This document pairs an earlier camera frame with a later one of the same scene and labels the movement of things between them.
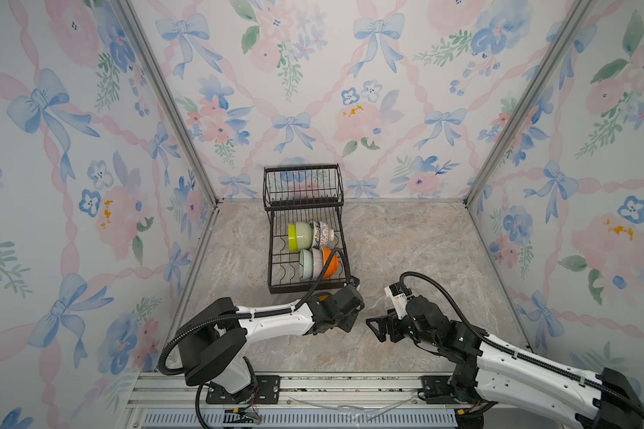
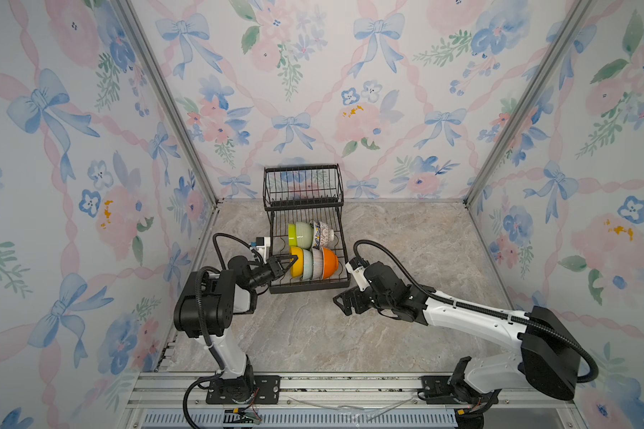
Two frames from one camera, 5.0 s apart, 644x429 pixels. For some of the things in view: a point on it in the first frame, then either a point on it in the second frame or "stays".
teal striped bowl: x=307 y=261 stays
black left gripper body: x=347 y=323 to x=266 y=274
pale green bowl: x=305 y=235 stays
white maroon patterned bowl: x=326 y=236 stays
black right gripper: x=391 y=319 to x=345 y=298
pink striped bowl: x=317 y=263 stays
